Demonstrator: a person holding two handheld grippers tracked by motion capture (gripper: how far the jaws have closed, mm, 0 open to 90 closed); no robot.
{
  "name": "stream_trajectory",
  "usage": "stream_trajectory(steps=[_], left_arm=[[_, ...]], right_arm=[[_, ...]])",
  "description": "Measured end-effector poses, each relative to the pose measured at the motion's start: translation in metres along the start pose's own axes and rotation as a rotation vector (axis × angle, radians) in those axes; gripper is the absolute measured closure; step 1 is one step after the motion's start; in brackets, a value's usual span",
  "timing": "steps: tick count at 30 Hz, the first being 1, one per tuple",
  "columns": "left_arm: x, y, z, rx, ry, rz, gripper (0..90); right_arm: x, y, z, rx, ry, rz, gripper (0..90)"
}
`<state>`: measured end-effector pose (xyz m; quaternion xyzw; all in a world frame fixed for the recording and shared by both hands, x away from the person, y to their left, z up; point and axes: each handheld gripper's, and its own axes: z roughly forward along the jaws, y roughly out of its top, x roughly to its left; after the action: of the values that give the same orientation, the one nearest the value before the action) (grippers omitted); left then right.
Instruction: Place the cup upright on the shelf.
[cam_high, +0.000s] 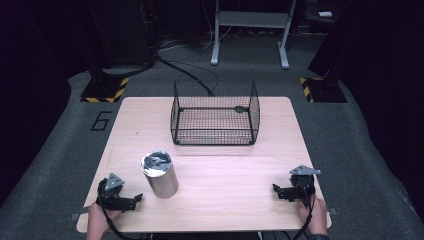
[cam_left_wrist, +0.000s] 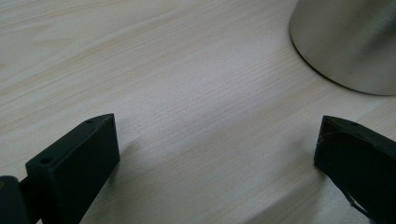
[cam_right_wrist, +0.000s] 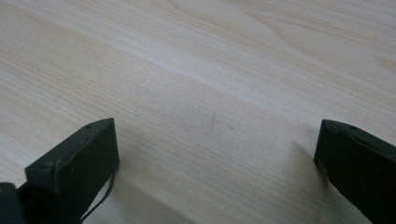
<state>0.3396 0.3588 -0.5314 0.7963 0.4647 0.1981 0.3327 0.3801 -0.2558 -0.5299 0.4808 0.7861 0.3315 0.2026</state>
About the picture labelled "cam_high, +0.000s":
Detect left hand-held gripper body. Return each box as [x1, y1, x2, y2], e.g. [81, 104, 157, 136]
[96, 172, 134, 212]

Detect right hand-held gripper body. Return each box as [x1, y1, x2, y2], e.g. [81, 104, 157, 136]
[288, 164, 322, 208]

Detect person's left hand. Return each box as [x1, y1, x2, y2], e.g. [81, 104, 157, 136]
[86, 202, 122, 240]

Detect person's right hand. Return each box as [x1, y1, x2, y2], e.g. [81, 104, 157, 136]
[297, 195, 330, 236]

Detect silver metal can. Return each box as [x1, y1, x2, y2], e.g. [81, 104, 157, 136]
[140, 150, 180, 200]

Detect black base with hazard tape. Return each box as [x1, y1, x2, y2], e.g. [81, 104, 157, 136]
[298, 75, 349, 104]
[80, 68, 130, 104]

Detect white metal stand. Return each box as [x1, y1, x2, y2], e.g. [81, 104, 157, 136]
[210, 0, 298, 71]

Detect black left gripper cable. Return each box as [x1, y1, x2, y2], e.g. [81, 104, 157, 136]
[95, 178, 152, 240]

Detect black wire mesh basket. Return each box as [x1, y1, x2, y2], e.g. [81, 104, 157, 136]
[169, 80, 262, 147]

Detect thick black floor cable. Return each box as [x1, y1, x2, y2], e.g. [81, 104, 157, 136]
[155, 54, 216, 98]

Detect thin black floor cable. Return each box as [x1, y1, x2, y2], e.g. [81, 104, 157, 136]
[171, 59, 220, 93]

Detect white floor cables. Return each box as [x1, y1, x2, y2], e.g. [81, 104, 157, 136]
[159, 0, 234, 53]

